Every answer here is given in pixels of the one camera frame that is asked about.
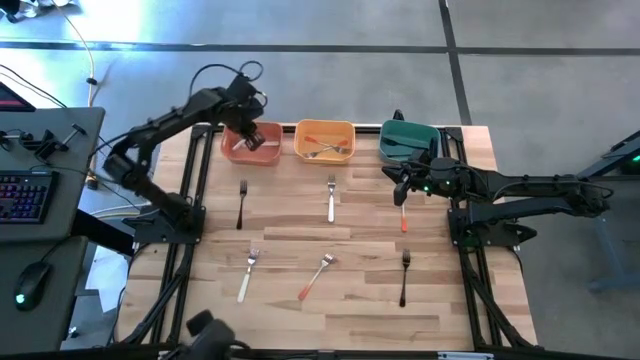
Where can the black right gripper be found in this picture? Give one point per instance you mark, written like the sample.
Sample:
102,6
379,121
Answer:
432,177

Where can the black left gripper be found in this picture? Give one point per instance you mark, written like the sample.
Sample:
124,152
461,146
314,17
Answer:
245,115

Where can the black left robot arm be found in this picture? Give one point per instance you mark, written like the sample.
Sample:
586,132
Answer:
170,125

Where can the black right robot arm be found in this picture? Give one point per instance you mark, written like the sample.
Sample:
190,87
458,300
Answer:
525,182

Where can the orange plastic bin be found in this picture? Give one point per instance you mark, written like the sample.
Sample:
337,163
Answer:
250,160

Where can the teal plastic bin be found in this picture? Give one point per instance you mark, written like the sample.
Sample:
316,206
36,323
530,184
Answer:
400,131

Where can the yellow plastic bin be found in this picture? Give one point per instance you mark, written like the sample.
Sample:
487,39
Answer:
325,131

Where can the black desk leg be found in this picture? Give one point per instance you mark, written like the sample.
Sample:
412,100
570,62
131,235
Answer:
100,231

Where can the gray desk top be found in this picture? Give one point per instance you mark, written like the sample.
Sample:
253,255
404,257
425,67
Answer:
60,300
75,200

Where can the white paper sheet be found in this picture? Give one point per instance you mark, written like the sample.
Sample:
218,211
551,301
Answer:
107,280

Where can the black desk clamp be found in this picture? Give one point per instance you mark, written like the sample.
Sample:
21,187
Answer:
45,145

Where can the black device with green light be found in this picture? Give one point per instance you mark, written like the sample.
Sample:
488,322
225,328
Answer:
632,165

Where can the black backlit keyboard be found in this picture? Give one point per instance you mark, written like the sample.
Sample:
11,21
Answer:
25,197

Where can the dark monitor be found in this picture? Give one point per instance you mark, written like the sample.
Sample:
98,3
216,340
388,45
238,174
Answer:
12,100

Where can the black computer mouse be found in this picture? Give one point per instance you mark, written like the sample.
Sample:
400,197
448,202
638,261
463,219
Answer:
31,285

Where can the dark unidentified object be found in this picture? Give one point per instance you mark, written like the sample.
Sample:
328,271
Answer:
10,7

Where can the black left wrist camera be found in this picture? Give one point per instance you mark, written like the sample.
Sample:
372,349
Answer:
242,87

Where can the small black bracket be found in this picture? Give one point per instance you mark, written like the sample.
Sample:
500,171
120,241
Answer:
398,115

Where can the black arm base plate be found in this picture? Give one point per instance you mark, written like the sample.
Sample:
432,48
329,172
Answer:
150,232
500,237

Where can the black aluminium table frame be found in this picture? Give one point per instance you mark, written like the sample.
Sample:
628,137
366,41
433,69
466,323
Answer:
380,356

